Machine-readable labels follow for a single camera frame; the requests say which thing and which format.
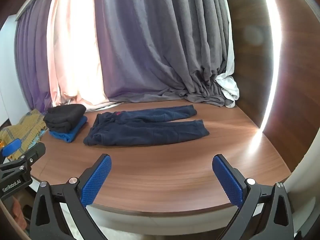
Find white curtain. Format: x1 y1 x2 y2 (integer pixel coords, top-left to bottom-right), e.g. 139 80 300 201
215 46 240 108

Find navy blue pants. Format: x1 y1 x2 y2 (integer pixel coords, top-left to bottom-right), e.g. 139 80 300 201
83 104 210 147

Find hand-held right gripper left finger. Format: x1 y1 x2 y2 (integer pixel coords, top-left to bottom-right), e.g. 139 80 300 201
29 153 112 240

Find folded black garment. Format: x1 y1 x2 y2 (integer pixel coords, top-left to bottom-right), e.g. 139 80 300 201
43 104 87 133

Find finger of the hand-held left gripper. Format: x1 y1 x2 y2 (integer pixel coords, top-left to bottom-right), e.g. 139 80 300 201
1 138 22 158
17 142 47 167

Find pale pink sheer curtain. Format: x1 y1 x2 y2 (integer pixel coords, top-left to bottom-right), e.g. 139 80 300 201
47 0 108 112

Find yellow plaid blanket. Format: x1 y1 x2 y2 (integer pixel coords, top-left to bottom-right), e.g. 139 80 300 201
0 109 48 161

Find curtain rail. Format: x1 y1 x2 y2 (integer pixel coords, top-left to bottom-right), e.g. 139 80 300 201
15 0 62 21

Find grey curtain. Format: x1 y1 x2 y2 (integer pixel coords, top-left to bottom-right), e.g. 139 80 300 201
95 0 237 108
14 0 55 113

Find folded blue garment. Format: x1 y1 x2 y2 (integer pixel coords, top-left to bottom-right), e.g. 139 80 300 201
49 116 88 143

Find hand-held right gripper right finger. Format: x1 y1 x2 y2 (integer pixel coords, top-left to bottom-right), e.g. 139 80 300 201
212 154 297 240

